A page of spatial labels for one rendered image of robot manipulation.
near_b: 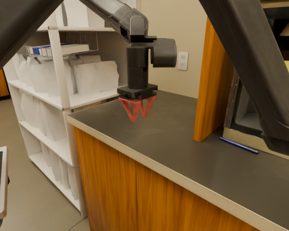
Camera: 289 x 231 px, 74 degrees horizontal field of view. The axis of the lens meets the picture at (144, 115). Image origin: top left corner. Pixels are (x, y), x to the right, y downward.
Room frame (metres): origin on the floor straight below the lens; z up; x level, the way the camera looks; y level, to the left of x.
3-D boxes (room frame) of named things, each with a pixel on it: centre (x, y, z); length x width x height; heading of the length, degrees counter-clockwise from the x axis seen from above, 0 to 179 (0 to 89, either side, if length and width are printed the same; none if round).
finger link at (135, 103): (0.51, 0.02, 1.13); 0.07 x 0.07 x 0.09; 48
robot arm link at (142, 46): (0.52, 0.01, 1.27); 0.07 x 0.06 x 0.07; 91
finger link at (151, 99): (0.52, 0.01, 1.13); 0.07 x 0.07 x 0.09; 48
